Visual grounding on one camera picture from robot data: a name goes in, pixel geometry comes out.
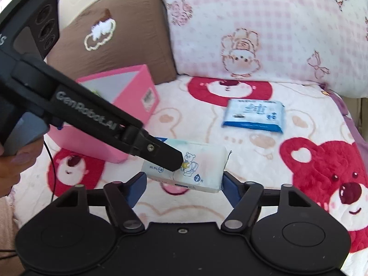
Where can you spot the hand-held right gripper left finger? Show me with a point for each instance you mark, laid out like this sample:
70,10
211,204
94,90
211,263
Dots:
138,187

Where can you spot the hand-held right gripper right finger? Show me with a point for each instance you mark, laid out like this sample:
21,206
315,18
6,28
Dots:
230,188

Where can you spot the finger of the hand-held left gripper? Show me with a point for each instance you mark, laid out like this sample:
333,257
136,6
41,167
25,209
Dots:
158,152

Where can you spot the small wipes packet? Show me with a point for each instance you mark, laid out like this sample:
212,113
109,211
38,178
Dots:
201,161

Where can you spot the pink cardboard box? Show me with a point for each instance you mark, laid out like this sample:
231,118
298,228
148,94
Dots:
135,92

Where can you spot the person's left hand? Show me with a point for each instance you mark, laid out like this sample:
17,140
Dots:
11,169

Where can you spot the bear printed blanket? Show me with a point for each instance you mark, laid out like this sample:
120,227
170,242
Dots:
201,115

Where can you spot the blue tissue pack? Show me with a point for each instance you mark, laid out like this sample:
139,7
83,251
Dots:
253,115

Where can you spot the brown embroidered pillow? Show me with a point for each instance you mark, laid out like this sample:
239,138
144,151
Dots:
129,34

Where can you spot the pink fleece clothing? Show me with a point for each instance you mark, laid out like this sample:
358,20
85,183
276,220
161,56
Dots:
7,235

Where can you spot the pink checked printed pillow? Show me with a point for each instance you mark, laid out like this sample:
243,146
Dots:
258,20

